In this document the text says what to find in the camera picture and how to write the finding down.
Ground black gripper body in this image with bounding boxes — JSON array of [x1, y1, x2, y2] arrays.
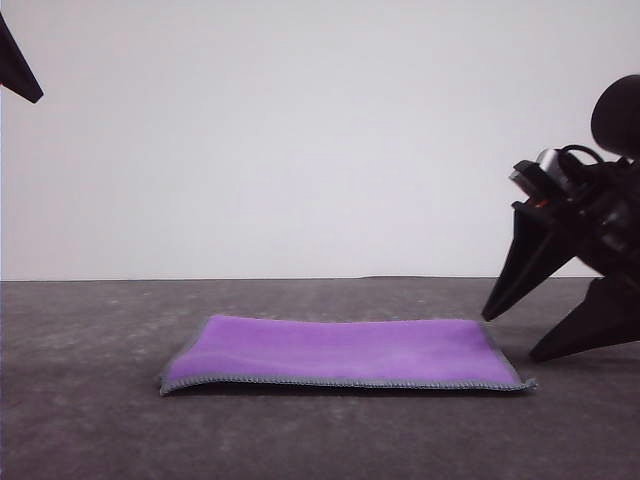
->
[[511, 158, 640, 282]]

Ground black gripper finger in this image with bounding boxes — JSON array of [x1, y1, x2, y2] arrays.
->
[[528, 276, 640, 363], [0, 12, 45, 105], [481, 203, 582, 322]]

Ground purple towel with grey hem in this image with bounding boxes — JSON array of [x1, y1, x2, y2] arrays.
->
[[158, 314, 539, 398]]

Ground grey table cloth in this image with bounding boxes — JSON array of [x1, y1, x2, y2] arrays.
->
[[0, 277, 640, 480]]

